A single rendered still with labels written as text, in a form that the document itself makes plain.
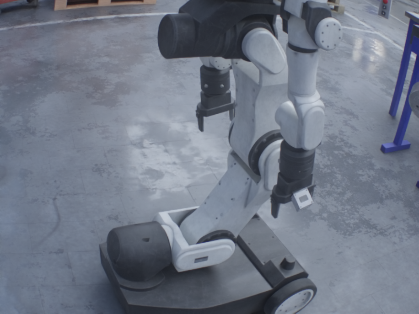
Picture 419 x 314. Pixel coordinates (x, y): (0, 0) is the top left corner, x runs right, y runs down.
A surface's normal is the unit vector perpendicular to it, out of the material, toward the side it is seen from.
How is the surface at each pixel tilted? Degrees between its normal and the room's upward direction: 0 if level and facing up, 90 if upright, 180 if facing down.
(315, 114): 90
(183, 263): 90
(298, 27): 65
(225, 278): 0
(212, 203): 60
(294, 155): 54
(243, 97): 100
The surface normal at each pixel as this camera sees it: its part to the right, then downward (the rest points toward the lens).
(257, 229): 0.15, -0.85
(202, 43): 0.35, 0.80
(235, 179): -0.70, -0.33
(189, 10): -0.52, -0.52
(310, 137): 0.44, 0.51
